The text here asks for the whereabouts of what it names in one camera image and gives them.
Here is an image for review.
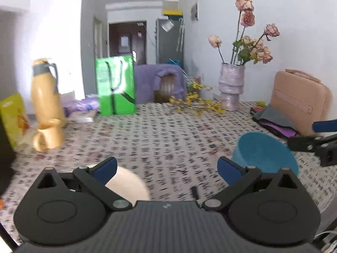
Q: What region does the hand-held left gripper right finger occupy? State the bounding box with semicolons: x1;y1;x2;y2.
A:
201;156;303;212

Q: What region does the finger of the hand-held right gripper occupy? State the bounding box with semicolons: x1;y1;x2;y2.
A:
288;134;337;167
311;119;337;133

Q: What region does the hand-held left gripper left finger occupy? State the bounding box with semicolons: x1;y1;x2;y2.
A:
34;156;133;212

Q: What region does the cream plate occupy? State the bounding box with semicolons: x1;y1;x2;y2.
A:
87;165;151;202

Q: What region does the blue bowl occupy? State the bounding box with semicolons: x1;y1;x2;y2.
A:
231;132;300;178

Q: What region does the pink carry case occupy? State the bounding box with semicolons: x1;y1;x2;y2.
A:
271;69;333;137

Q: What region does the small flat white box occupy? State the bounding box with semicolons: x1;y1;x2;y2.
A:
74;110;97;123

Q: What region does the green paper bag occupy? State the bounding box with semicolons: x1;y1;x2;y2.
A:
95;55;137;116

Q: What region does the yellow mug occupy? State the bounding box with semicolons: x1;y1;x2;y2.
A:
33;118;65;152

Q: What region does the purple tissue pack blue label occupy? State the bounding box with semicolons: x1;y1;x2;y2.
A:
79;98;100;111

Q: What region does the yellow flower branch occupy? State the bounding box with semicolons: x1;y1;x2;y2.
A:
169;78;227;116

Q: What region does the clear plastic box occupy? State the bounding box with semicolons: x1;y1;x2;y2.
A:
59;91;75;103

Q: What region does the speckled ceramic vase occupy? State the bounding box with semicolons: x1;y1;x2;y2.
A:
218;63;246;112

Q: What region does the purple covered chair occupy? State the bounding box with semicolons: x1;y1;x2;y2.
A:
134;64;188;104

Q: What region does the yellow thermos jug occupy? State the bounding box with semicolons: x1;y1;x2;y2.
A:
31;57;66;127

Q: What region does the wooden chair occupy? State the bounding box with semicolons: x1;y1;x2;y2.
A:
153;74;177;103

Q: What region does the black paper bag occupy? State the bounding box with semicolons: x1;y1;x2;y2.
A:
0;116;16;195

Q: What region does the yellow snack box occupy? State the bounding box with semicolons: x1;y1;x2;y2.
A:
0;93;31;148

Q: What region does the dark brown door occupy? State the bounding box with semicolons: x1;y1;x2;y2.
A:
109;20;147;58

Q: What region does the white interior door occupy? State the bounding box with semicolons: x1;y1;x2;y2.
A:
93;17;103;58

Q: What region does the dried rose bouquet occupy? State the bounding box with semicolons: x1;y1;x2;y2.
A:
208;0;280;65

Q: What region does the grey fridge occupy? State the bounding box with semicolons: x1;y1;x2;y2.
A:
155;17;184;64

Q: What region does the white umbrella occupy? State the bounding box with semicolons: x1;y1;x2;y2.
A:
176;19;185;52

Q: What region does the paper note on fridge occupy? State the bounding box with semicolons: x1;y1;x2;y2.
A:
160;20;175;32

